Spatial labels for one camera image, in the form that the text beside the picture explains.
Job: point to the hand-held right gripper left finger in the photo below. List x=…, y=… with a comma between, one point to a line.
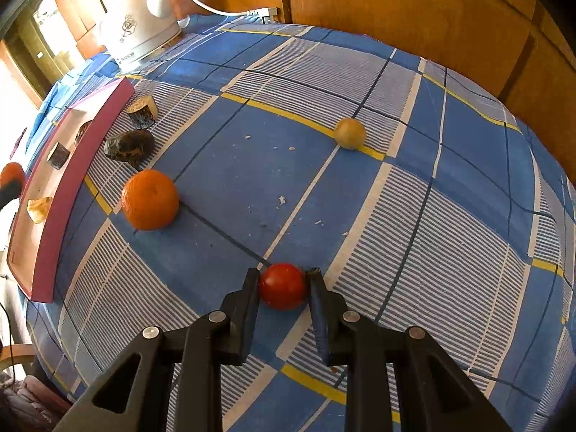
x=252, y=306

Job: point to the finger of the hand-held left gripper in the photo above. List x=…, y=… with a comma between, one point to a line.
x=9, y=193

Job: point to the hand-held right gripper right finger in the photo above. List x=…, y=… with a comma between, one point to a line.
x=317, y=310

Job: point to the orange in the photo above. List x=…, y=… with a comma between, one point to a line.
x=150, y=200
x=11, y=173

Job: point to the yellow peeled fruit piece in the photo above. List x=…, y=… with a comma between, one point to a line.
x=39, y=210

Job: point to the red tomato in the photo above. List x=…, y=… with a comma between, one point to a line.
x=282, y=287

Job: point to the striped bark sugarcane piece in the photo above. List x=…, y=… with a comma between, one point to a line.
x=57, y=156

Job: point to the pink shallow tray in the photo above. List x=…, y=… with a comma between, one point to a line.
x=67, y=216

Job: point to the dark round sugarcane piece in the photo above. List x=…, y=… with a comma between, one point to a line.
x=83, y=132

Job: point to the knobby dark sugarcane piece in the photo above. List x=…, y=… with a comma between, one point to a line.
x=130, y=146

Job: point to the small yellow-green fruit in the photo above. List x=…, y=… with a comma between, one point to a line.
x=350, y=133

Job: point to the small red object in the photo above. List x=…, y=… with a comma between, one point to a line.
x=20, y=143

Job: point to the wooden framed glass door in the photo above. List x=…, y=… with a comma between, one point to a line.
x=31, y=49

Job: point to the wooden chair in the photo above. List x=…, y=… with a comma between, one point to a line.
x=18, y=355

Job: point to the white electric kettle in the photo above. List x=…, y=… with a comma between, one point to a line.
x=135, y=27

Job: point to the dark red cloth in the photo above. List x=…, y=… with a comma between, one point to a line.
x=27, y=405

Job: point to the wooden wardrobe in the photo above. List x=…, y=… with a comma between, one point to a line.
x=382, y=4

